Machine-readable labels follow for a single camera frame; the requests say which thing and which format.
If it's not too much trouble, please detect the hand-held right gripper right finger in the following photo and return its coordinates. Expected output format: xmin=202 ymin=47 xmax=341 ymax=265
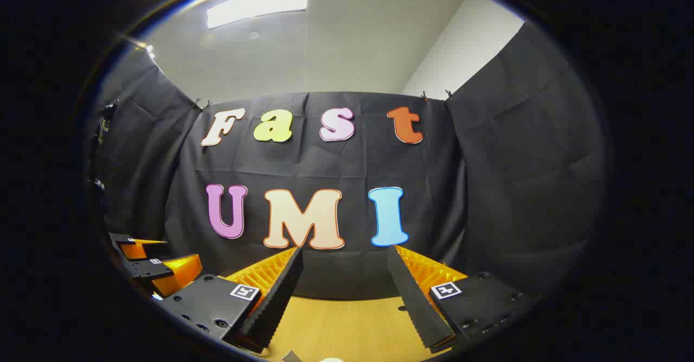
xmin=387 ymin=244 xmax=538 ymax=352

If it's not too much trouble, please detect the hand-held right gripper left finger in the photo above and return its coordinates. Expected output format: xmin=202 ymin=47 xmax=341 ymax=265
xmin=162 ymin=245 xmax=305 ymax=354

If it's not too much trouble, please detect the ceiling light panel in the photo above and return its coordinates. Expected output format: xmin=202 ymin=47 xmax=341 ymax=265
xmin=206 ymin=0 xmax=313 ymax=30

